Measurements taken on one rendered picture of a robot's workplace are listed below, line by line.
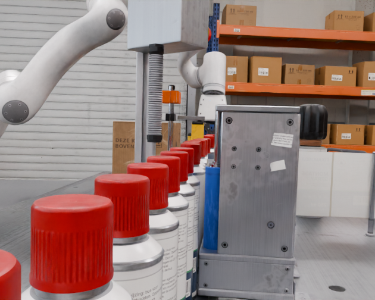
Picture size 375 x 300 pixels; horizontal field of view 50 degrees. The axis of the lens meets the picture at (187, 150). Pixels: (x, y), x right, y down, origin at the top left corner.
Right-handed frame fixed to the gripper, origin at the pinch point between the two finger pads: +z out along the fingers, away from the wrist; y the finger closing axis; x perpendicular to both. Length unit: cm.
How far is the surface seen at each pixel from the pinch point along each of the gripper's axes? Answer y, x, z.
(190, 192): 2, -89, 35
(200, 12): -1, -59, -9
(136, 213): 1, -111, 40
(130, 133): -33.5, 16.0, -5.8
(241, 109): 7, -84, 23
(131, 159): -32.9, 19.6, 4.3
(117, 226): 0, -111, 41
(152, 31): -11, -58, -6
